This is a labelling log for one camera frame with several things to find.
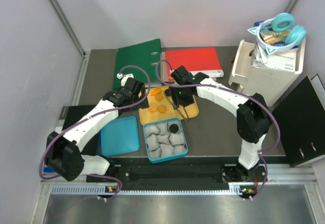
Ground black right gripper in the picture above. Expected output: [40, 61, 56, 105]
[170, 84, 194, 110]

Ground orange scalloped cookie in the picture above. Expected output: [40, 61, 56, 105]
[155, 93, 164, 101]

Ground yellow plastic tray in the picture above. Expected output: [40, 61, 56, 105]
[139, 86, 199, 125]

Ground black round cookie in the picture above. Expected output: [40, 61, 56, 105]
[169, 123, 179, 134]

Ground teal tin lid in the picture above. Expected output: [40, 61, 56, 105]
[99, 116, 140, 157]

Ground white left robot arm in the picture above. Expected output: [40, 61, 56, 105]
[40, 77, 149, 182]

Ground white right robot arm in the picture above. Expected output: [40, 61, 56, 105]
[171, 66, 272, 181]

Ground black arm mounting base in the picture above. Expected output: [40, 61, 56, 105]
[86, 156, 270, 184]

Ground orange fish-shaped cookie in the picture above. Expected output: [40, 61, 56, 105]
[151, 87, 161, 96]

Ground orange round cookie lower left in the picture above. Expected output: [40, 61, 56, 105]
[148, 103, 157, 112]

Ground orange flower cookie lower right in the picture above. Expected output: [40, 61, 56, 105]
[157, 105, 167, 113]

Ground red folder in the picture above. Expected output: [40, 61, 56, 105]
[166, 47, 224, 78]

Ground teal cookie tin box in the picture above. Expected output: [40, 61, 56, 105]
[143, 118, 188, 164]

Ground black notebook at left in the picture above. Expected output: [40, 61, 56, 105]
[55, 105, 100, 155]

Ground white storage cabinet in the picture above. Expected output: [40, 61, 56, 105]
[229, 40, 306, 107]

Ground blue folder at left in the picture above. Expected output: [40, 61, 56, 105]
[43, 167, 57, 174]

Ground teal cat-ear headphones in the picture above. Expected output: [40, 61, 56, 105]
[247, 13, 307, 55]

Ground black binder at right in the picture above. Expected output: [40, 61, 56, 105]
[273, 77, 324, 167]

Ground green ring binder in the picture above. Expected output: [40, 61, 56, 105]
[113, 39, 161, 89]

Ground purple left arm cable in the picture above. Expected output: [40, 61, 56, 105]
[38, 66, 152, 180]

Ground white cable duct rail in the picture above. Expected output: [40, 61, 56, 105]
[51, 185, 243, 196]

